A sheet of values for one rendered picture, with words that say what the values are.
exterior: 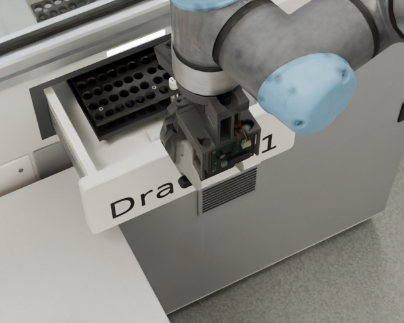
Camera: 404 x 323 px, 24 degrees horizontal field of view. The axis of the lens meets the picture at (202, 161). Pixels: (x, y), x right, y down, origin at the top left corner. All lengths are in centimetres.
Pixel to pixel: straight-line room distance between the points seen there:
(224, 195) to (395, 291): 60
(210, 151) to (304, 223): 95
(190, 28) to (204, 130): 17
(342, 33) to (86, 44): 43
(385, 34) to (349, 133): 85
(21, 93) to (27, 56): 7
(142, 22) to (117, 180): 20
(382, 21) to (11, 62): 47
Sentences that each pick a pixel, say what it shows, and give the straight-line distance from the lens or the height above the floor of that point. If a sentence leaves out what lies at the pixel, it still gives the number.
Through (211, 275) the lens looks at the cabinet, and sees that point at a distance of 187.
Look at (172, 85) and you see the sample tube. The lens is 118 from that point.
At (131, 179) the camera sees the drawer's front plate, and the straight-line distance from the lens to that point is 111.
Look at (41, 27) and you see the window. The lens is 113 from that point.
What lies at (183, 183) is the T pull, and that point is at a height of 91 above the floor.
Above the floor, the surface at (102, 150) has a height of 84.
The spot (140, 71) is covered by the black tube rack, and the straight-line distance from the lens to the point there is 121.
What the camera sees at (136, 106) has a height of 90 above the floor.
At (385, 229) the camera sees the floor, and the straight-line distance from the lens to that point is 214.
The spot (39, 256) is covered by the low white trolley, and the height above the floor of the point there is 76.
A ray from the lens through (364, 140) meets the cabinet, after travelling 174.
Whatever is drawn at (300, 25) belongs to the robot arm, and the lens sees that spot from 81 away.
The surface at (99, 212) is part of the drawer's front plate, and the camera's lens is 114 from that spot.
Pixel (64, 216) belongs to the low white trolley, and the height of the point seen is 76.
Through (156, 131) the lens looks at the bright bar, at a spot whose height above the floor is 85.
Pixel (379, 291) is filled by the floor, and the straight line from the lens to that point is 207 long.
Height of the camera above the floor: 185
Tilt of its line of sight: 57 degrees down
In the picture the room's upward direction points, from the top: straight up
